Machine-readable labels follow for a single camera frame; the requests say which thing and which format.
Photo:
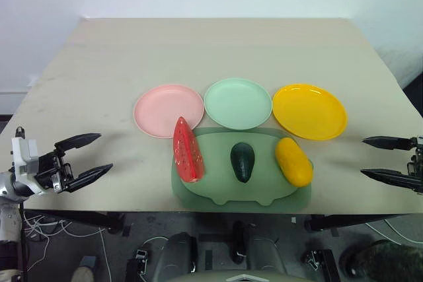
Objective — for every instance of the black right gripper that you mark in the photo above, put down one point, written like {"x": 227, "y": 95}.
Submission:
{"x": 415, "y": 160}

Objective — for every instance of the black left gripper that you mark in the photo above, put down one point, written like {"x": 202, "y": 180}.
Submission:
{"x": 49, "y": 171}

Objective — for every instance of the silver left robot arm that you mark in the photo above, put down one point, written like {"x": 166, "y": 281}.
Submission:
{"x": 10, "y": 193}

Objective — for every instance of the yellow round plate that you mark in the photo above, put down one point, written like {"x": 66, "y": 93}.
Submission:
{"x": 309, "y": 112}

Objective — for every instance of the pink round plate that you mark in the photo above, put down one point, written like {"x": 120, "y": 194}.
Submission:
{"x": 165, "y": 108}

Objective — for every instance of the light green round plate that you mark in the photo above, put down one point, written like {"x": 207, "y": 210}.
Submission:
{"x": 238, "y": 103}

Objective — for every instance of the yellow mango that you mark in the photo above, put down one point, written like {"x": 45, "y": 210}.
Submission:
{"x": 294, "y": 161}

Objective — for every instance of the dark fuzzy green object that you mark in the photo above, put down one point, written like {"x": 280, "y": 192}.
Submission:
{"x": 383, "y": 262}

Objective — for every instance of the red watermelon slice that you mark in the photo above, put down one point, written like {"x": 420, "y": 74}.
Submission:
{"x": 187, "y": 153}

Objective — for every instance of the grey shoe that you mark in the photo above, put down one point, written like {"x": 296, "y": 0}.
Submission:
{"x": 84, "y": 270}

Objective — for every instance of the black stand foot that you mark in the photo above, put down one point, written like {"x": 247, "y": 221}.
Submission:
{"x": 322, "y": 262}
{"x": 137, "y": 260}

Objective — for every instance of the green tray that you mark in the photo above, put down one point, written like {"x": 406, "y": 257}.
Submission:
{"x": 261, "y": 179}

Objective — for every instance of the dark rounded grey shape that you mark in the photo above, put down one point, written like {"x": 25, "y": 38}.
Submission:
{"x": 267, "y": 254}
{"x": 178, "y": 252}

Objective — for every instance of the dark green avocado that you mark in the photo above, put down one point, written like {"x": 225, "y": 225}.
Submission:
{"x": 243, "y": 161}

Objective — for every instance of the black table frame bar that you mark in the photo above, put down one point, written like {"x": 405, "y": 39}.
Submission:
{"x": 82, "y": 219}
{"x": 347, "y": 222}

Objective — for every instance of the black upright post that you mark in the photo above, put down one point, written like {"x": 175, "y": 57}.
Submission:
{"x": 238, "y": 242}

